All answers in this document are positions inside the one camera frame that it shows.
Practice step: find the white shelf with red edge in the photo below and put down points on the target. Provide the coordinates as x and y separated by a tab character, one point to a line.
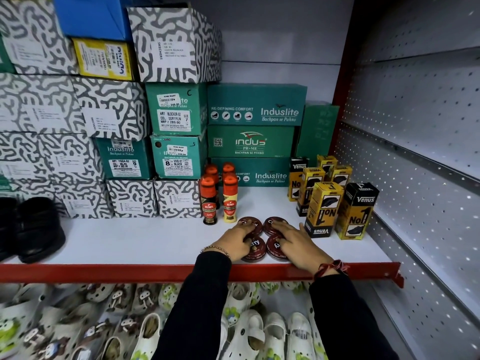
150	239

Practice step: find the perforated grey shelf panel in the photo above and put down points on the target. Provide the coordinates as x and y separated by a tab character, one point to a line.
431	146

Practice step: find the dark red polish tin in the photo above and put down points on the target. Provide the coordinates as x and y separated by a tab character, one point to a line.
258	251
273	249
259	224
267	226

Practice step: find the black leather shoe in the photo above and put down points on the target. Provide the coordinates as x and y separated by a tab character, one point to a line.
39	228

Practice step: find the black-label red-capped polish bottle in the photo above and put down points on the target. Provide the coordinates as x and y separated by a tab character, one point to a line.
208	206

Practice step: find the row of brown-print beige clogs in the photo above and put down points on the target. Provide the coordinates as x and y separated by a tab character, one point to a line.
93	318

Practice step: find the yellow carton with shoe print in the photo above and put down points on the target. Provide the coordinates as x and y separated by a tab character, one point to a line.
323	209
340	176
326	162
309	191

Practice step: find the stack of squiggle-pattern shoe boxes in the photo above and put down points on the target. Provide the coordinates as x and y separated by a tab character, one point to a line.
48	104

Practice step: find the yellow shoe box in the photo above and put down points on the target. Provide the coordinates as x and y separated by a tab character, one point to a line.
101	59

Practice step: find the person's right forearm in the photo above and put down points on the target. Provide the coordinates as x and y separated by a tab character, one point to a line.
348	318

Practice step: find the row of green-print white clogs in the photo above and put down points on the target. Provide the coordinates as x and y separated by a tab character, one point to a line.
262	326

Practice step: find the red thread wristband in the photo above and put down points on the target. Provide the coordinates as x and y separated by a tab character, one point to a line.
330	266

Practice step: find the stack of green shoe boxes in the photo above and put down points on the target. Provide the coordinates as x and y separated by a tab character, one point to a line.
255	104

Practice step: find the person's left hand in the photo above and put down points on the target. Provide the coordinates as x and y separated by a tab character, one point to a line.
232	243

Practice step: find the black-topped yellow carton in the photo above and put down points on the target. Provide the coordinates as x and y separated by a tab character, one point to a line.
296	179
356	213

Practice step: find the yellow-label red-capped polish bottle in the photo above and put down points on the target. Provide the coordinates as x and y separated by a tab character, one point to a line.
230	204

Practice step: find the blue shoe box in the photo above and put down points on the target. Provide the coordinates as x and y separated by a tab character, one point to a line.
93	14

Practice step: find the person's right hand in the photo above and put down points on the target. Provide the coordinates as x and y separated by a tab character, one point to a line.
300	247

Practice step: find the person's left forearm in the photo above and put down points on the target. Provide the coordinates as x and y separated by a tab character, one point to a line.
195	314

